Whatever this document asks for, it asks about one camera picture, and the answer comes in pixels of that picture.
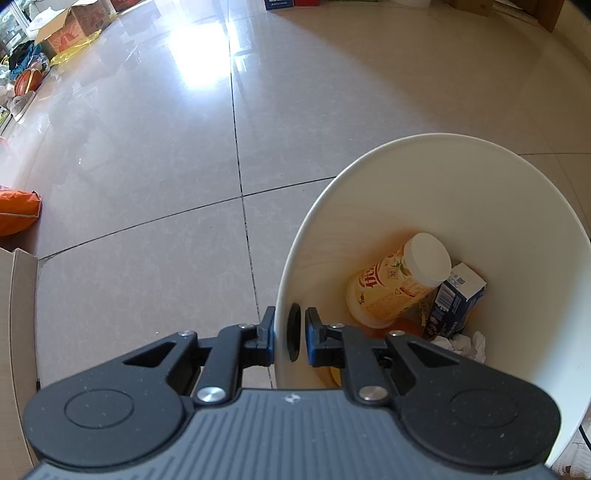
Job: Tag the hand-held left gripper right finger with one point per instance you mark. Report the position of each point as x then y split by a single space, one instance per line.
315 337

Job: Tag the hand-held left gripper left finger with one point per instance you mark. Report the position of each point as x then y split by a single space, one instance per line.
265 330

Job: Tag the yellow printed paper cup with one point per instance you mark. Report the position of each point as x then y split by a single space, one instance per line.
397 286

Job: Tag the blue drink carton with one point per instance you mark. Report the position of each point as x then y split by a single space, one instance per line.
455 300

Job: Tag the white tissue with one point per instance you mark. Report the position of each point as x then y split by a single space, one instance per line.
468 345

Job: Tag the white plastic trash bin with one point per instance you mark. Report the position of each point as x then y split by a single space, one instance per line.
461 203

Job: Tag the yellow printed wrapper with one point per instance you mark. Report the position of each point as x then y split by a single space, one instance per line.
422 310

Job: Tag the orange fabric bag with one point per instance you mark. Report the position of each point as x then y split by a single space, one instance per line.
17 210

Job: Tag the blue printed box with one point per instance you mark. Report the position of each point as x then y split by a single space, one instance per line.
279 3

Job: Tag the red printed box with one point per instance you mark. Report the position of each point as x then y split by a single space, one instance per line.
308 2

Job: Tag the yellow plastic bag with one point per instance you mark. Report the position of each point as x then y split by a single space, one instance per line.
76 48

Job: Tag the orange basketball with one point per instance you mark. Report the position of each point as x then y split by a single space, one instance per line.
28 82

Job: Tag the white bucket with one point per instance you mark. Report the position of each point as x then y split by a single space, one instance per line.
412 2

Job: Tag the pile of dark clothes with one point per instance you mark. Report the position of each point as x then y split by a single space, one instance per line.
27 57

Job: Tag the open cardboard box orange print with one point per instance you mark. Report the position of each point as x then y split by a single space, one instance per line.
67 25

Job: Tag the wooden door frame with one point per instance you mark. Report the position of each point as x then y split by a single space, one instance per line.
549 14

